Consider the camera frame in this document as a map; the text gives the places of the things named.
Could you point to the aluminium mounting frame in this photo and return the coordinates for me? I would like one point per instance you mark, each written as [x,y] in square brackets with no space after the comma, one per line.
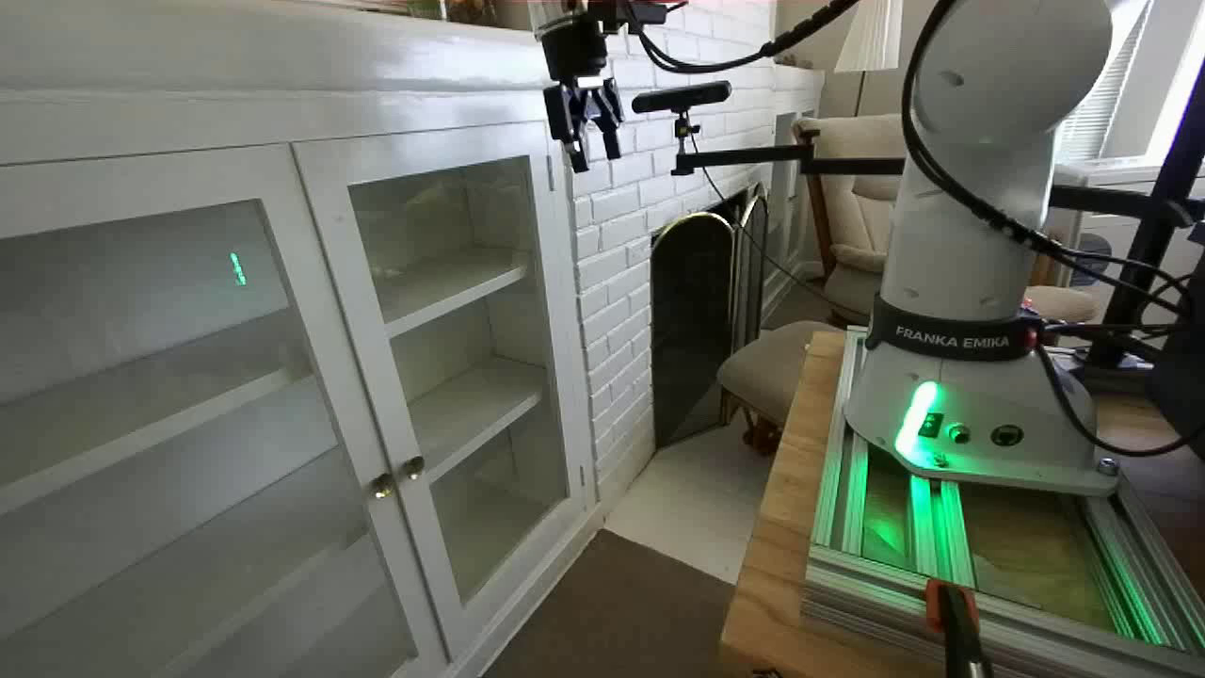
[880,590]

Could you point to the brass door knob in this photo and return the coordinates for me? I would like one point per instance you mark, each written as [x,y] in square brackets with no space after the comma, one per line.
[413,470]
[383,485]

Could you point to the black metal stand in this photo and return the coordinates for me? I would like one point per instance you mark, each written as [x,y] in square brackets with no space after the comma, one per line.
[1150,222]

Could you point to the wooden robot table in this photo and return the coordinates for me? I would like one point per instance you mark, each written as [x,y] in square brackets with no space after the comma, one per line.
[777,551]

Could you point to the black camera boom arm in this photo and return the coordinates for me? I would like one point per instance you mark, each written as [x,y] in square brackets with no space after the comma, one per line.
[777,155]

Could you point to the dark brown rug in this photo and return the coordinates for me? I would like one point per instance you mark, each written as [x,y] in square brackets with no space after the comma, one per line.
[615,617]

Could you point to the beige ottoman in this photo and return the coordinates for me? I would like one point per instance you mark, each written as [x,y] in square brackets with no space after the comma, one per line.
[764,372]

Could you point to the orange clamp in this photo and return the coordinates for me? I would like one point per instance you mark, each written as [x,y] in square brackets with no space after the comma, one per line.
[959,625]

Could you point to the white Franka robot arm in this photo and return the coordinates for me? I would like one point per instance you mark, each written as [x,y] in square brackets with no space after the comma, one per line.
[980,251]

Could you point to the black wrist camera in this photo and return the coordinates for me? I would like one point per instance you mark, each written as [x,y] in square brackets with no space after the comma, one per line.
[634,13]

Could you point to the black stereo camera bar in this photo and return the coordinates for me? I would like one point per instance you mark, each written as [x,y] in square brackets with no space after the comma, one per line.
[678,95]

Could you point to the black fireplace screen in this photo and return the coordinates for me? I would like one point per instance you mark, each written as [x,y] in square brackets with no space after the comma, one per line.
[690,325]

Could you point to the beige armchair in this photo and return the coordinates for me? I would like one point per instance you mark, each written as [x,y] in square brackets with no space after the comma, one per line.
[861,192]

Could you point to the white glass-door cabinet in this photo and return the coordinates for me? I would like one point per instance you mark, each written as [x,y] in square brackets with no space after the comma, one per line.
[189,79]

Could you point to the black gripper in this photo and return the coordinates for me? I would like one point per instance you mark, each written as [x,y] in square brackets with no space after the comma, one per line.
[573,52]

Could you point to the white box blue print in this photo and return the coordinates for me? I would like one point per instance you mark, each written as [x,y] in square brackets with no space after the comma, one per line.
[1098,257]

